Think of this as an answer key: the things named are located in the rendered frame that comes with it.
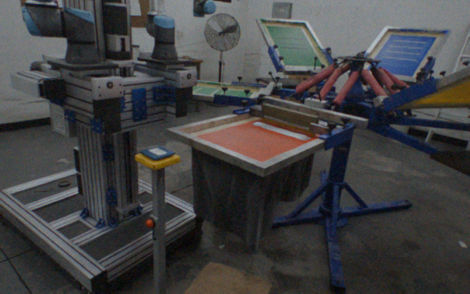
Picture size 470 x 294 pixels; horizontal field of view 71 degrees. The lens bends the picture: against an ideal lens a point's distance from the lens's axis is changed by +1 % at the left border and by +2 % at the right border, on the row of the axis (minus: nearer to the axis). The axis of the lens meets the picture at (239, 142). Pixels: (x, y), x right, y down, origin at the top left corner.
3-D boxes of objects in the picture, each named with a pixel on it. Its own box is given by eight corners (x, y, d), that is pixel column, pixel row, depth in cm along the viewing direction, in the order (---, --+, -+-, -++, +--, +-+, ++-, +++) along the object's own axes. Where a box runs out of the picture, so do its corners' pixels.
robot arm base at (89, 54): (59, 61, 151) (55, 38, 148) (89, 59, 163) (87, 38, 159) (76, 65, 143) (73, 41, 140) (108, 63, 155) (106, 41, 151)
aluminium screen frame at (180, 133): (263, 177, 120) (264, 168, 119) (166, 136, 155) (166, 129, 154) (350, 135, 177) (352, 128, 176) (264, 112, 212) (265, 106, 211)
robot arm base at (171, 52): (145, 57, 189) (145, 39, 186) (166, 57, 201) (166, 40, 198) (164, 60, 181) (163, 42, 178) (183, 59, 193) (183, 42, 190)
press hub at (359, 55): (340, 237, 249) (378, 56, 204) (296, 216, 273) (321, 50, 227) (360, 218, 278) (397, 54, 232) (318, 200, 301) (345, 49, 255)
